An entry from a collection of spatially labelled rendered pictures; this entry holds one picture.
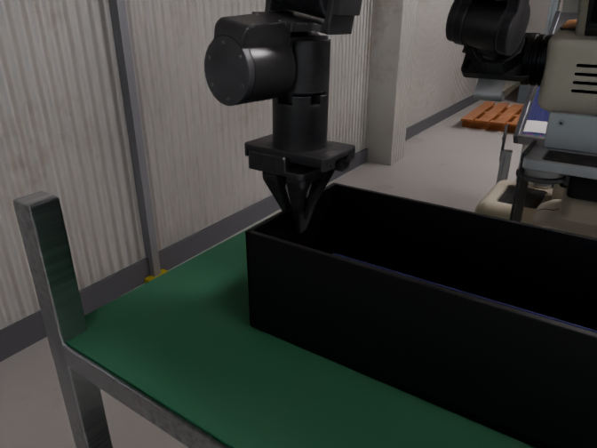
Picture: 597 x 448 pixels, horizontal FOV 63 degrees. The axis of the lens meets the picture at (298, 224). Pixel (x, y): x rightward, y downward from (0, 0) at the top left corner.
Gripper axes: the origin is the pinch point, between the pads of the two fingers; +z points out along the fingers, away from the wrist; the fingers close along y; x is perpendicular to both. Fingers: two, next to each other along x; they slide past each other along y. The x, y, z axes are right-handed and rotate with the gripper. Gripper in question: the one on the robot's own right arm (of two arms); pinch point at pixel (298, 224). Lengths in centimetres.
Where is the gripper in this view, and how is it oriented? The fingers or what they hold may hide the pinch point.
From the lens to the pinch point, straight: 54.8
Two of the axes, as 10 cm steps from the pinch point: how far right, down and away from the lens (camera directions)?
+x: 5.5, -3.3, 7.7
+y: 8.3, 2.3, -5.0
